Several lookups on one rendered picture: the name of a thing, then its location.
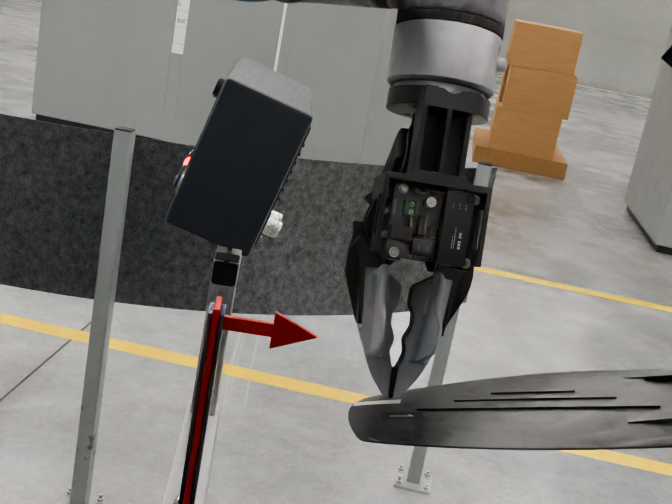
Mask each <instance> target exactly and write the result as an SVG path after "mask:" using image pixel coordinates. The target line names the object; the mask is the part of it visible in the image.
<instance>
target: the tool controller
mask: <svg viewBox="0 0 672 504"><path fill-rule="evenodd" d="M212 95H213V97H215V98H216V100H215V103H214V105H213V107H212V109H211V112H210V114H209V116H208V119H207V121H206V123H205V125H204V128H203V130H202V132H201V135H200V137H199V139H198V141H197V144H196V146H195V148H194V150H193V153H192V155H191V157H190V160H189V162H188V164H187V166H186V169H185V173H184V176H183V178H182V180H181V183H180V185H179V187H178V189H177V192H176V194H175V196H174V198H173V200H172V202H171V205H170V207H169V209H168V212H167V214H166V217H165V221H166V222H167V223H168V224H171V225H173V226H175V227H178V228H180V229H182V230H184V231H187V232H189V233H191V234H194V235H196V236H198V237H201V238H203V239H205V240H207V241H208V242H209V243H211V244H214V245H219V246H223V247H227V249H228V250H230V251H232V248H233V249H239V250H242V256H249V255H250V253H251V251H252V249H253V247H254V246H256V245H257V243H258V241H260V240H261V238H262V236H261V234H262V233H263V234H266V235H268V236H270V237H273V238H276V237H277V235H278V233H279V231H280V229H281V226H282V222H281V220H282V217H283V215H282V214H281V213H278V212H276V211H274V210H273V209H274V206H275V204H276V202H277V200H278V201H279V199H280V194H281V192H283V191H284V186H285V183H287V182H288V178H289V174H292V172H293V166H294V165H296V163H297V157H298V156H300V155H301V149H302V147H304V146H305V140H306V138H307V136H308V137H309V136H310V134H311V131H310V130H311V123H312V121H313V114H312V100H311V89H310V88H309V87H307V86H305V85H303V84H301V83H299V82H297V81H295V80H292V79H290V78H288V77H286V76H284V75H282V74H280V73H278V72H275V71H273V70H271V69H269V68H267V67H265V66H263V65H261V64H258V63H256V62H254V61H252V60H250V59H248V58H246V57H240V58H239V59H238V61H237V62H236V64H235V66H234V67H233V69H232V70H231V72H230V73H229V75H228V77H227V78H226V80H225V79H223V78H221V79H218V82H217V84H216V86H215V88H214V91H213V93H212Z"/></svg>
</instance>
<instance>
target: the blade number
mask: <svg viewBox="0 0 672 504"><path fill-rule="evenodd" d="M381 415H382V419H416V420H425V418H424V415H423V412H381Z"/></svg>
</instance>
